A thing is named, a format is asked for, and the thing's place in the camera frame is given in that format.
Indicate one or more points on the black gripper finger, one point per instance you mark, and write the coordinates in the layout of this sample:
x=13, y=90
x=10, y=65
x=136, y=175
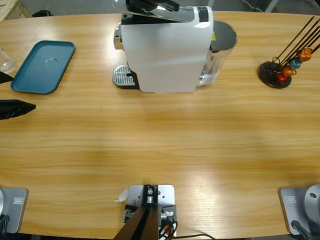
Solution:
x=5, y=78
x=15, y=108
x=165, y=6
x=137, y=5

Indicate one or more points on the grey coffee machine lid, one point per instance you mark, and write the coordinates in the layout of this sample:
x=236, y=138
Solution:
x=162, y=16

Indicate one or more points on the clear drinking glass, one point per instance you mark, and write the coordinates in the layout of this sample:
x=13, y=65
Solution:
x=6, y=66

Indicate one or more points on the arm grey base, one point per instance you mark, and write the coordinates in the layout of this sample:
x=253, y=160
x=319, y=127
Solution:
x=15, y=207
x=292, y=210

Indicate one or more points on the white capsule coffee machine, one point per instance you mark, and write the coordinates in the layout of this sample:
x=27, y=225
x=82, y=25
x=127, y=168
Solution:
x=165, y=55

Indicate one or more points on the red coffee capsule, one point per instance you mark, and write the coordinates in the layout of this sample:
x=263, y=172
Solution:
x=281, y=78

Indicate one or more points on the orange coffee capsule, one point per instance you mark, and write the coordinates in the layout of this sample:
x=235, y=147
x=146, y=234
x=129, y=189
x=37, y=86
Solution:
x=288, y=71
x=305, y=55

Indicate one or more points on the teal coffee capsule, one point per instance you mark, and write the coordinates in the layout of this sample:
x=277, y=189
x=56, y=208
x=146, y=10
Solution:
x=295, y=63

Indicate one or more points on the teal plastic tray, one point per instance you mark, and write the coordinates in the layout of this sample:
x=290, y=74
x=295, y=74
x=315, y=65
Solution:
x=40, y=70

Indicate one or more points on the clear water tank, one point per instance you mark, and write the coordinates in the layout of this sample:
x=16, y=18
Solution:
x=223, y=37

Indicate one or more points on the black floor object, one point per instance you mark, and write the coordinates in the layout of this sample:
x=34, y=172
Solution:
x=42, y=13

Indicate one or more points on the grey metal leg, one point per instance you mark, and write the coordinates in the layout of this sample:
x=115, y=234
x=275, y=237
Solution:
x=271, y=5

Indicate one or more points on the black capsule holder stand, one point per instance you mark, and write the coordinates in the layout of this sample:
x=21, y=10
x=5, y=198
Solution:
x=268, y=72

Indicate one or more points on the white tape scrap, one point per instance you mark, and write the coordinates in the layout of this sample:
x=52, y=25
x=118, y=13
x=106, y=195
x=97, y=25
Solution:
x=123, y=195

